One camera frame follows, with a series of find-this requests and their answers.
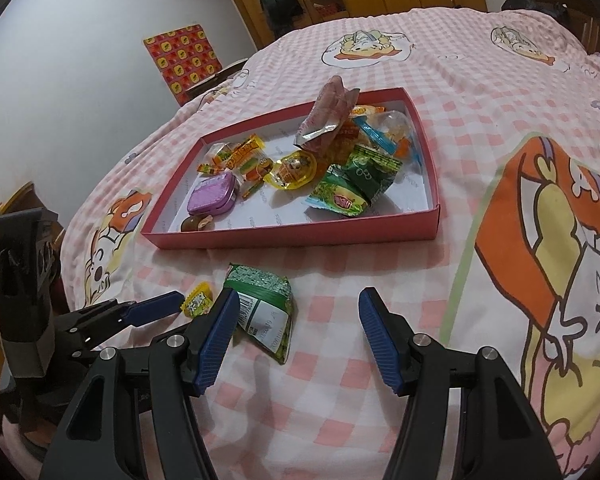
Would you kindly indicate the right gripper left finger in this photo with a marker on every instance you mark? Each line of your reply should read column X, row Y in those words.
column 100, row 435

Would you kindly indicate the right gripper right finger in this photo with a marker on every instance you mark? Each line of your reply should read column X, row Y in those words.
column 498, row 435

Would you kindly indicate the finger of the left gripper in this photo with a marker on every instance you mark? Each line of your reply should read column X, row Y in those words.
column 153, row 309
column 191, row 330

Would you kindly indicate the yellow candy packet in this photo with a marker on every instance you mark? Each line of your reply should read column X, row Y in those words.
column 199, row 301

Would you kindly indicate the green white snack packet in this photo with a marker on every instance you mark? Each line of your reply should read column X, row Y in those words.
column 266, row 308

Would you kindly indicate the chocolate ball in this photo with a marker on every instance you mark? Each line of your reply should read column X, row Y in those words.
column 196, row 223

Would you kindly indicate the purple mint tin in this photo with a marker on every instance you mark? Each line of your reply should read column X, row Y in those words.
column 214, row 195

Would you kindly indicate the yellow jelly cup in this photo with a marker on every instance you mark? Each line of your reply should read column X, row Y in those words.
column 292, row 171

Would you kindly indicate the orange rice cracker pack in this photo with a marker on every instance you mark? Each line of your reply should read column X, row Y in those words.
column 349, row 135

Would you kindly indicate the pink brown snack bag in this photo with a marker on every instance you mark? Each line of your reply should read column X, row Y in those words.
column 330, row 110

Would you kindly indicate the blue clear candy packet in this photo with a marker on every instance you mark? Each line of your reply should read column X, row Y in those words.
column 391, row 132

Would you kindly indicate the clear burger gummy packet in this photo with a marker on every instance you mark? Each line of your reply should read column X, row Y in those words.
column 219, row 153

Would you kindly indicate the small wooden side table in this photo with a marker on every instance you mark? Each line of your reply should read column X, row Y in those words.
column 212, row 81

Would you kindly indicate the pink cardboard box tray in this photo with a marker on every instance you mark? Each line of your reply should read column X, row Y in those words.
column 409, row 210

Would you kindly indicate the red yellow patterned board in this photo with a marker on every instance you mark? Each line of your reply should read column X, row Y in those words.
column 184, row 57

